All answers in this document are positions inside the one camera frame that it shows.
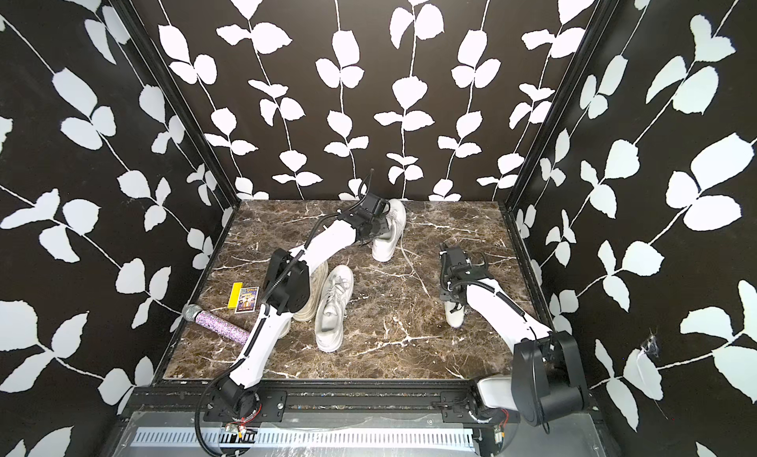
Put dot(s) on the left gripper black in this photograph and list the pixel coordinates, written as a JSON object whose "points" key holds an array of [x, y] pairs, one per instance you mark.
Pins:
{"points": [[384, 226]]}

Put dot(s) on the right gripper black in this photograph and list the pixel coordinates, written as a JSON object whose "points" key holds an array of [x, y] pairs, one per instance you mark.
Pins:
{"points": [[444, 290]]}

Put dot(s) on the white sneaker one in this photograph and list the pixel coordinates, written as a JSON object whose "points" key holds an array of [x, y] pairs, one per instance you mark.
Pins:
{"points": [[329, 320], [384, 245]]}

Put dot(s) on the white shoe insole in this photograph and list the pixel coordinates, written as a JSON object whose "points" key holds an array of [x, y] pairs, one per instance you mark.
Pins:
{"points": [[454, 313]]}

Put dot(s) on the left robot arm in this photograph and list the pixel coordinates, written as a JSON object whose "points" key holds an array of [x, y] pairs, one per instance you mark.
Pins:
{"points": [[284, 291]]}

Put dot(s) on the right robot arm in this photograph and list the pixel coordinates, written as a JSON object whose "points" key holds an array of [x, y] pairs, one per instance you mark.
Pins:
{"points": [[547, 380]]}

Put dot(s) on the beige sneaker right one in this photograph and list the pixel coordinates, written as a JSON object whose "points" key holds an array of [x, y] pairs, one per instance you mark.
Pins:
{"points": [[317, 280]]}

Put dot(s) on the small printed card pack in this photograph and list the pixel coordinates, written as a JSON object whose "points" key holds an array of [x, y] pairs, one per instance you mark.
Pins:
{"points": [[247, 300]]}

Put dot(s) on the yellow small box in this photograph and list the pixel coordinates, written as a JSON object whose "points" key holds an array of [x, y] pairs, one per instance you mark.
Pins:
{"points": [[235, 295]]}

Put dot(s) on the white slotted cable duct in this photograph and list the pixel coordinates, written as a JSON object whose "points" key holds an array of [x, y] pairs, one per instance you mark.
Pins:
{"points": [[276, 438]]}

